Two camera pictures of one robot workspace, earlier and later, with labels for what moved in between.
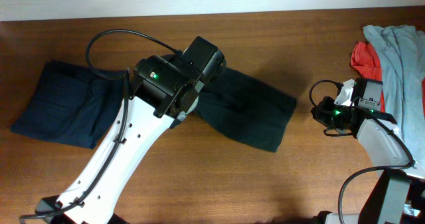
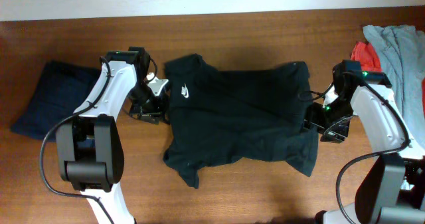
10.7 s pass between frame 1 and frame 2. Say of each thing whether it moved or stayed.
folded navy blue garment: stayed
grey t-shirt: stayed
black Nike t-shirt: moved
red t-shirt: stayed
